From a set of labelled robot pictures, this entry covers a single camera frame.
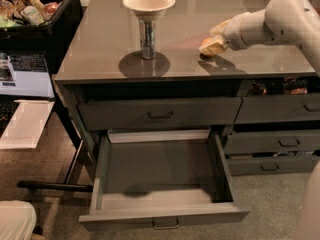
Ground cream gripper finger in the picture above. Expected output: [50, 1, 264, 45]
[199, 39, 228, 57]
[209, 19, 231, 37]

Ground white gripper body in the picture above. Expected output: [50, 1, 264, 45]
[222, 12, 250, 50]

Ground orange fruit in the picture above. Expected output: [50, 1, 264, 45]
[201, 38, 213, 46]

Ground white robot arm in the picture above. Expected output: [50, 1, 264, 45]
[199, 0, 320, 240]

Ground white robot base corner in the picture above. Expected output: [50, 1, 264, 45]
[0, 200, 37, 240]

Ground snack bags in drawer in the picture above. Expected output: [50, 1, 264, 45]
[248, 77, 308, 95]

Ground grey top right drawer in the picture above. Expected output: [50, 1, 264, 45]
[235, 93, 320, 124]

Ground grey middle right drawer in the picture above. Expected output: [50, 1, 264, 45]
[224, 130, 320, 155]

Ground grey top left drawer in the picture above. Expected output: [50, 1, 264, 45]
[78, 97, 241, 130]

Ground open grey middle drawer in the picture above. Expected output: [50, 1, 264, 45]
[79, 132, 250, 231]

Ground silver metal can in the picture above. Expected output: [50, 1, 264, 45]
[139, 20, 156, 59]

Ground white paper bowl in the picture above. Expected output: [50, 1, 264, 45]
[122, 0, 176, 21]

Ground black bin of groceries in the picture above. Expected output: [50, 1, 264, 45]
[0, 0, 83, 73]

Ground white printed box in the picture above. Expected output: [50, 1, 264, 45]
[0, 52, 54, 99]

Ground black floor bar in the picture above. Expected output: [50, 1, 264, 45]
[17, 181, 93, 192]

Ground white paper sheet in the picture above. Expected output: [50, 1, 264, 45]
[0, 100, 54, 150]

